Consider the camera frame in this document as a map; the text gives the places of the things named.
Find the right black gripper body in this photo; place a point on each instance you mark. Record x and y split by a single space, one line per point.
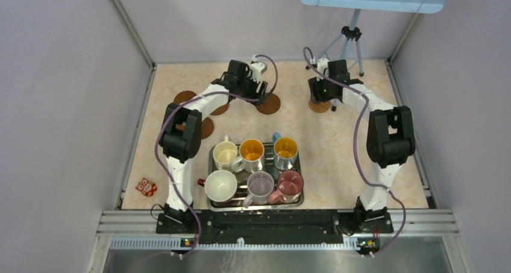
320 90

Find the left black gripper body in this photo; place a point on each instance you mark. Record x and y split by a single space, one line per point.
248 87

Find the light brown coaster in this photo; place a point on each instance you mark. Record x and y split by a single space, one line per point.
321 107

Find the white red-bottom cup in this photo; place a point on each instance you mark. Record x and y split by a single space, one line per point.
220 186

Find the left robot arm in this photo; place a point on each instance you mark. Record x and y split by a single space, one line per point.
179 139

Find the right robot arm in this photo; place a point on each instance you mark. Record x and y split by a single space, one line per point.
390 140

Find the music stand tripod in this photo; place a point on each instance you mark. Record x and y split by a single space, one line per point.
352 35

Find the blue butterfly mug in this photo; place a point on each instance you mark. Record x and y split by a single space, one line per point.
285 152

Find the silver mug orange inside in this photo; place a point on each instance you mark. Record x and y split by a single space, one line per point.
251 157

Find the cream mug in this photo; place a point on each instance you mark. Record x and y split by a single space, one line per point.
224 153

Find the steel serving tray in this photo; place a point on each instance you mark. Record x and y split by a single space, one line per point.
246 185

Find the pink mug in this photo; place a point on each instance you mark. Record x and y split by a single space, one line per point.
290 185

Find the lilac mug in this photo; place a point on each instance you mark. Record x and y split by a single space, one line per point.
259 187

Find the owl sticker toy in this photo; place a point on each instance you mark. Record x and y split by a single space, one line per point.
146 187

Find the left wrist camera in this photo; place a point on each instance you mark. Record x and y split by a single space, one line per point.
257 68

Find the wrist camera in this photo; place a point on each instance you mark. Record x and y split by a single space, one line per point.
257 68
322 67

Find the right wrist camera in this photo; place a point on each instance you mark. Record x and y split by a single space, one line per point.
322 67

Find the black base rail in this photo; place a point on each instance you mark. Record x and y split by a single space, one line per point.
272 227

